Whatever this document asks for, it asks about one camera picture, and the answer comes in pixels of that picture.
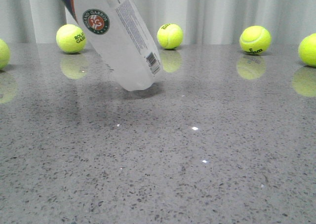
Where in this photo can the yellow tennis ball middle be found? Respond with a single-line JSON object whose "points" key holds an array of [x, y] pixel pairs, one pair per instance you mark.
{"points": [[170, 36]]}

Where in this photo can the yellow tennis ball right-centre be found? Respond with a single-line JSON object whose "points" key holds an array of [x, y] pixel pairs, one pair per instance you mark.
{"points": [[255, 40]]}

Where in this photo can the yellow tennis ball far right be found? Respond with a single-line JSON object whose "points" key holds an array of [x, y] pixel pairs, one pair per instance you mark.
{"points": [[307, 50]]}

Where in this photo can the yellow tennis ball far left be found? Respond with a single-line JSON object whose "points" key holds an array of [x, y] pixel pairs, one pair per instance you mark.
{"points": [[4, 54]]}

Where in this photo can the white pleated curtain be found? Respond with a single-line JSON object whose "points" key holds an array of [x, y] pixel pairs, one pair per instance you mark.
{"points": [[204, 22]]}

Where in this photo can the clear plastic tennis ball can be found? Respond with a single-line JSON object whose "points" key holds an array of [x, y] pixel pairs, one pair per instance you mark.
{"points": [[119, 35]]}

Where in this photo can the yellow Roland Garros tennis ball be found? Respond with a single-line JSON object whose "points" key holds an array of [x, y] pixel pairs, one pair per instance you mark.
{"points": [[70, 38]]}

